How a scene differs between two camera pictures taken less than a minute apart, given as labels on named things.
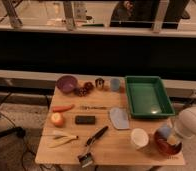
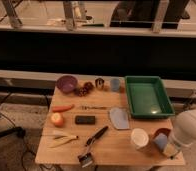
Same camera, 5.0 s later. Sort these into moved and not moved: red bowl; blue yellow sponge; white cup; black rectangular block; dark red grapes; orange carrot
Moved: red bowl; blue yellow sponge
Not moved: dark red grapes; orange carrot; black rectangular block; white cup
